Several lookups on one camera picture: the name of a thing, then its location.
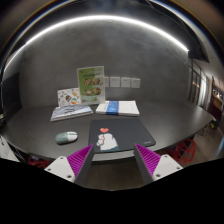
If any black mouse pad with hand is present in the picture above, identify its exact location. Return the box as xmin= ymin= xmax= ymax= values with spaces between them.
xmin=89 ymin=118 xmax=156 ymax=153

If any green white upright leaflet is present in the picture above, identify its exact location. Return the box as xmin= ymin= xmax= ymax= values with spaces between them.
xmin=77 ymin=66 xmax=105 ymax=105

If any white book with blue band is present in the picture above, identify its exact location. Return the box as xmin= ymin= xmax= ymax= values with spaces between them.
xmin=96 ymin=101 xmax=140 ymax=116

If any red stool under table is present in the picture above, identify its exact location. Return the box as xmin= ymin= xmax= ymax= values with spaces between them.
xmin=28 ymin=156 xmax=50 ymax=169

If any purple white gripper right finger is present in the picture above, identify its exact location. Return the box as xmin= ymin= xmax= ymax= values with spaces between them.
xmin=134 ymin=144 xmax=182 ymax=185

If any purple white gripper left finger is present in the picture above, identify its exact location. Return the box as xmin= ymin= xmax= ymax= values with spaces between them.
xmin=45 ymin=145 xmax=94 ymax=186

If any white wall switch panel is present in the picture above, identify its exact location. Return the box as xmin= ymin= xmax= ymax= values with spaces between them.
xmin=131 ymin=78 xmax=141 ymax=88
xmin=121 ymin=77 xmax=131 ymax=88
xmin=104 ymin=77 xmax=109 ymax=87
xmin=110 ymin=77 xmax=120 ymax=87

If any colourful patterned card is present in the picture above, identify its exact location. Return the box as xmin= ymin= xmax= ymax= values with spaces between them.
xmin=57 ymin=88 xmax=81 ymax=107

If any curved white ceiling light strip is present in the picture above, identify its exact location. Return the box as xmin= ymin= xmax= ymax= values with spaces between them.
xmin=2 ymin=15 xmax=189 ymax=74

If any striped grey book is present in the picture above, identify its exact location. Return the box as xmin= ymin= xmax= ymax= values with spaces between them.
xmin=50 ymin=104 xmax=93 ymax=122

